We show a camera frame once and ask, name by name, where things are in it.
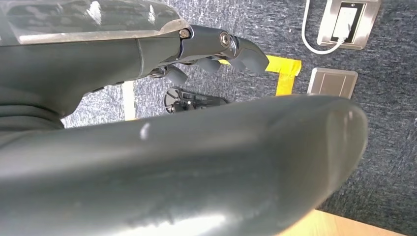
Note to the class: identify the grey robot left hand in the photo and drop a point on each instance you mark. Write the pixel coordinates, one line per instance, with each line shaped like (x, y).
(195, 163)

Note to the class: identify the cream desk leg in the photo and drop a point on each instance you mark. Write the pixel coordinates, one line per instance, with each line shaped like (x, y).
(129, 101)

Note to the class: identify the yellow floor tape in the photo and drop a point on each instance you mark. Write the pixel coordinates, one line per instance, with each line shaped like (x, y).
(285, 70)

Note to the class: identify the closed floor socket cover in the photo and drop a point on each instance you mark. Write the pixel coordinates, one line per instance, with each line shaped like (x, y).
(332, 83)

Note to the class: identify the floor socket with plug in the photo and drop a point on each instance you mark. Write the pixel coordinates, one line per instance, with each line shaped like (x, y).
(348, 22)

